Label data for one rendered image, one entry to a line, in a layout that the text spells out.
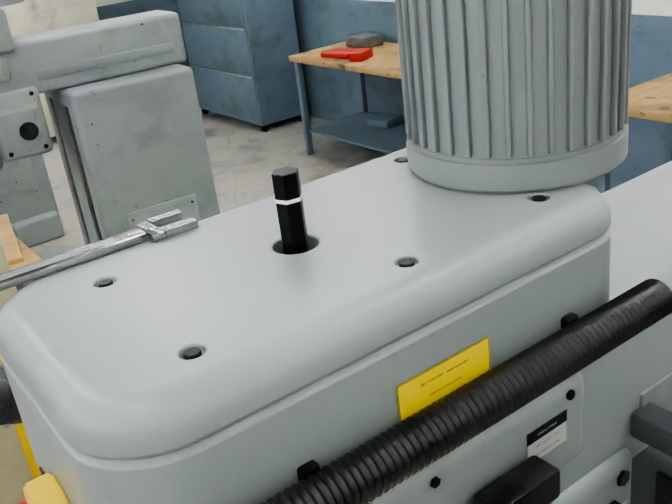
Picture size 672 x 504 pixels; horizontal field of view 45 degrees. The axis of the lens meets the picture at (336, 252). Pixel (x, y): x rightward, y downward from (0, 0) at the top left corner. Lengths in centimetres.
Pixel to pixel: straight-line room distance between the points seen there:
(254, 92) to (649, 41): 395
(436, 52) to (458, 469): 34
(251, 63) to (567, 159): 732
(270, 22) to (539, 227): 743
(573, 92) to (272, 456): 37
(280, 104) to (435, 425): 764
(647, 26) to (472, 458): 493
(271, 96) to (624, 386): 738
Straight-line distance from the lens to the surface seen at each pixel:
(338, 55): 665
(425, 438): 55
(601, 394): 80
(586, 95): 68
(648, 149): 566
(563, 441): 76
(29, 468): 268
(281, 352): 50
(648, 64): 553
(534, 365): 61
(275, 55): 806
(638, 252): 89
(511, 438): 70
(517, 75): 66
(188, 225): 69
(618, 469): 87
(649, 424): 85
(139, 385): 49
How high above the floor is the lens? 214
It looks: 24 degrees down
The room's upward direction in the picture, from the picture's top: 7 degrees counter-clockwise
